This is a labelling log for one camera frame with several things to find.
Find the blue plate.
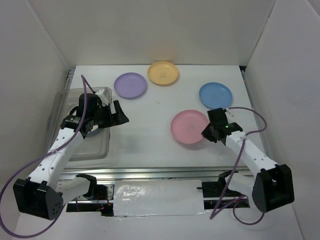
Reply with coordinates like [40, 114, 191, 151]
[199, 82, 233, 109]

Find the clear plastic bin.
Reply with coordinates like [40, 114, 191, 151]
[44, 88, 110, 161]

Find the orange plate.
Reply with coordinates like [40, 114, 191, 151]
[147, 61, 179, 86]

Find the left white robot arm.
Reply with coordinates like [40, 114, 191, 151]
[13, 93, 129, 220]

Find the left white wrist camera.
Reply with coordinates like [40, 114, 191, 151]
[95, 88, 110, 107]

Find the pink plate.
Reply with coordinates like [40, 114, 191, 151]
[170, 109, 209, 144]

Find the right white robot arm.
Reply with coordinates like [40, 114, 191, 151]
[202, 108, 295, 214]

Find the purple plate at back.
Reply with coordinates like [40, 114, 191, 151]
[113, 72, 148, 99]

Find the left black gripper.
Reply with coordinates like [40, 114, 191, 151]
[91, 100, 129, 129]

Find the cream plate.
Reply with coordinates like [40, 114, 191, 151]
[68, 106, 78, 118]

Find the aluminium rail frame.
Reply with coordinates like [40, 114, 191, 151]
[61, 65, 260, 181]

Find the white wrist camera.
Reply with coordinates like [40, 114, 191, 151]
[95, 88, 110, 107]
[224, 108, 235, 119]

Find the white taped cover panel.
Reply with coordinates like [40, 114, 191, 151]
[113, 179, 205, 217]

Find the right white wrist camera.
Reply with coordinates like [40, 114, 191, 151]
[224, 108, 235, 119]

